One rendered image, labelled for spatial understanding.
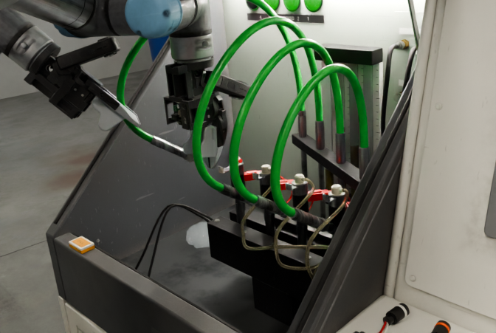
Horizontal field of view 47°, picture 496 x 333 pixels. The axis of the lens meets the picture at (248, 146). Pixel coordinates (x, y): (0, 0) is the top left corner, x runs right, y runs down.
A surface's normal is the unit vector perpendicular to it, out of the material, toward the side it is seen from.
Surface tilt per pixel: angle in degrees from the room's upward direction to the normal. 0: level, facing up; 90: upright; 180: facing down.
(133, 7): 90
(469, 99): 76
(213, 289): 0
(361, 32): 90
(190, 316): 0
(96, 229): 90
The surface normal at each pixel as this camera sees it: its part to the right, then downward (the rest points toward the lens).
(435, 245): -0.70, 0.05
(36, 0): 0.65, 0.72
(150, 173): 0.70, 0.18
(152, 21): -0.30, 0.34
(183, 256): -0.07, -0.94
